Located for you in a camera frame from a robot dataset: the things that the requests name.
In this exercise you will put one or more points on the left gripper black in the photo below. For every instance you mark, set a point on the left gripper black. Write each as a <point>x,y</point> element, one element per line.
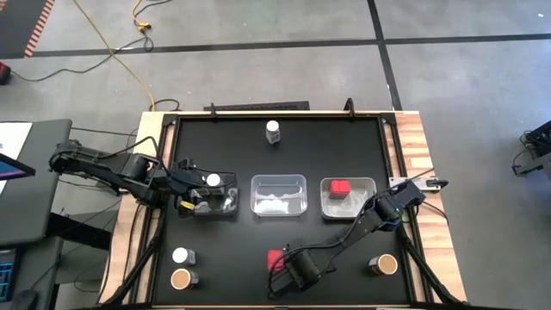
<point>187,183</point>

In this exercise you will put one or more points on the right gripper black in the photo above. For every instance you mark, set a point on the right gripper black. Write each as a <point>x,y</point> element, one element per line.
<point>303,271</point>

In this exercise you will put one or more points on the white-lid glass spice jar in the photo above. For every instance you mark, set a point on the white-lid glass spice jar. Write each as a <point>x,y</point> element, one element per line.
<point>180,255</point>
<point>213,179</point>
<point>272,126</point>

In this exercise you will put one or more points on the red-lid smoked paprika tin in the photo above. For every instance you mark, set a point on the red-lid smoked paprika tin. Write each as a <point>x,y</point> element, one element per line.
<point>340,188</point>
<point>273,258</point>

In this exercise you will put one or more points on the tan-lid glass spice jar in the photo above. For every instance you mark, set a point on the tan-lid glass spice jar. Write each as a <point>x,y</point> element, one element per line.
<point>181,279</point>
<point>387,264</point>

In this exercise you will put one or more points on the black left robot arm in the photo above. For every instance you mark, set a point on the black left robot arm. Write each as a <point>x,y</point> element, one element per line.
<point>107,165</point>

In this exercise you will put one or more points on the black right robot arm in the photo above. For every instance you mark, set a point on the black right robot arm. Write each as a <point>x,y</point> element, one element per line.
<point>353,231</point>

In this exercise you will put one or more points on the smoky clear plastic bin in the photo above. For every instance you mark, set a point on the smoky clear plastic bin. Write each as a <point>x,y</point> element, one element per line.
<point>228,207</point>

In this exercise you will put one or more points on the black table mat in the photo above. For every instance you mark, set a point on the black table mat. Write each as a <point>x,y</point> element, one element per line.
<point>232,280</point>

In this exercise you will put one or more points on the white plastic bin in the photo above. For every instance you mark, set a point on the white plastic bin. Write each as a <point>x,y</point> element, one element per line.
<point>344,208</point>

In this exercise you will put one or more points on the black flat bar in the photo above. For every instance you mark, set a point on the black flat bar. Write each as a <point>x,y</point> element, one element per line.
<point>258,106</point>

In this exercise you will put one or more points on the grey side desk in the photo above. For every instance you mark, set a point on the grey side desk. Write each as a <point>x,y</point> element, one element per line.
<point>26,215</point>

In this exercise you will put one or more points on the tablet with lit screen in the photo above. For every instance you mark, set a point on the tablet with lit screen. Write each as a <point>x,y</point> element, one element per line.
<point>10,170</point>

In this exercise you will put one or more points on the white paper sheet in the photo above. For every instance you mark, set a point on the white paper sheet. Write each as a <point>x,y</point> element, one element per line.
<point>13,138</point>

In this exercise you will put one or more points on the backlit keyboard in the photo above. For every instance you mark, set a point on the backlit keyboard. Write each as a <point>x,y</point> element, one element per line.
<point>5,280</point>

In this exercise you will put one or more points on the red and black device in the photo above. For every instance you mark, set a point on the red and black device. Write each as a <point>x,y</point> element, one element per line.
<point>4,73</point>

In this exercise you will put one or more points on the black floor mat striped edge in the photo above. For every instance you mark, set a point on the black floor mat striped edge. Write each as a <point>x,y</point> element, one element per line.
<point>17,26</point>

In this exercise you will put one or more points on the black wrist camera yellow tag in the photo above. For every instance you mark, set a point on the black wrist camera yellow tag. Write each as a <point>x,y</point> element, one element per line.
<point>178,212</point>

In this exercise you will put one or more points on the white base plate black clamp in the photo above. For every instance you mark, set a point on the white base plate black clamp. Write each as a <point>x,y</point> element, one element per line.
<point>396,183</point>

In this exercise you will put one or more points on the black metal table frame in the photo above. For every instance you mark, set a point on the black metal table frame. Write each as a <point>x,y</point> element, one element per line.
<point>349,109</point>

